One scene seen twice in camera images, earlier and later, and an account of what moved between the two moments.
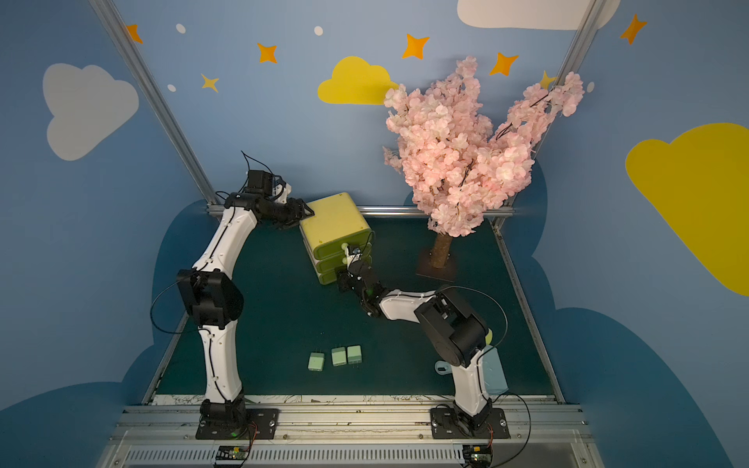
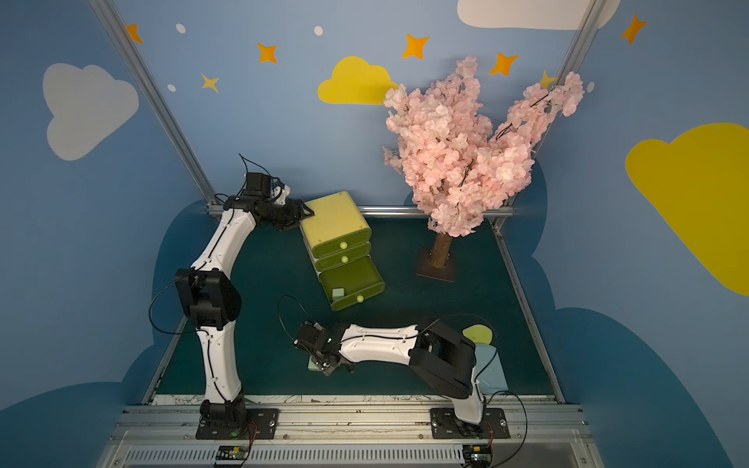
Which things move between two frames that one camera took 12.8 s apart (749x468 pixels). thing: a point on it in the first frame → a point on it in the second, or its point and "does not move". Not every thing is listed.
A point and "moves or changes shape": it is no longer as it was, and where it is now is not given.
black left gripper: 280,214 does not move
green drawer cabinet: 336,221 moves or changes shape
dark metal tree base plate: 425,265 does not move
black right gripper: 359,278 → 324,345
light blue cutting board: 492,372 does not move
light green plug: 316,362 does not move
